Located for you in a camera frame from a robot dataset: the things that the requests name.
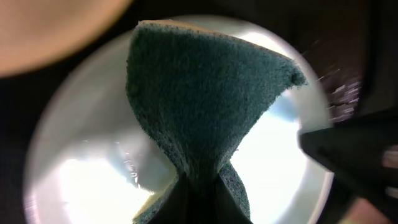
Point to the green yellow sponge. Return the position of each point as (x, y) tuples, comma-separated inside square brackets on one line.
[(197, 93)]

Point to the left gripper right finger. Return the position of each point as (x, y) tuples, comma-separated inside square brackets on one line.
[(219, 206)]

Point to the white plate with scribble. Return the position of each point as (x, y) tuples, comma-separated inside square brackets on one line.
[(90, 162)]

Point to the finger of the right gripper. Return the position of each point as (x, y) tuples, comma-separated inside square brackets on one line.
[(362, 153)]

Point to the yellow plate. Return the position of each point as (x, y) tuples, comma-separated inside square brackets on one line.
[(36, 33)]

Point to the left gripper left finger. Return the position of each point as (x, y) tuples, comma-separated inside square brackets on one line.
[(179, 207)]

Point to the round black serving tray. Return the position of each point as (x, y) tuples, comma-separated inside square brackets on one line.
[(352, 46)]

